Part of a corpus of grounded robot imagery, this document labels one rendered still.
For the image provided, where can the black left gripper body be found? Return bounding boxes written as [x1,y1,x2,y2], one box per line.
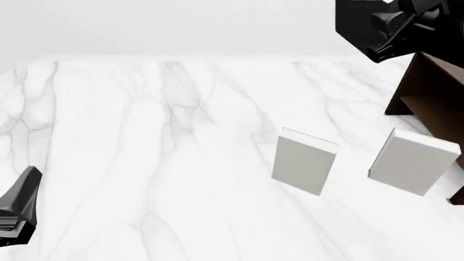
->
[0,209,38,247]

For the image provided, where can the dark brown wooden shelf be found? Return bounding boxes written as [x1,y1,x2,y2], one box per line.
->
[384,51,464,207]

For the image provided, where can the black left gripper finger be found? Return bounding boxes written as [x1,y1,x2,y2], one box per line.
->
[0,165,43,226]

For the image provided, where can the grey book with white pages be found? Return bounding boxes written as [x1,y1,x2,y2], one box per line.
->
[367,127,462,196]
[271,126,340,197]

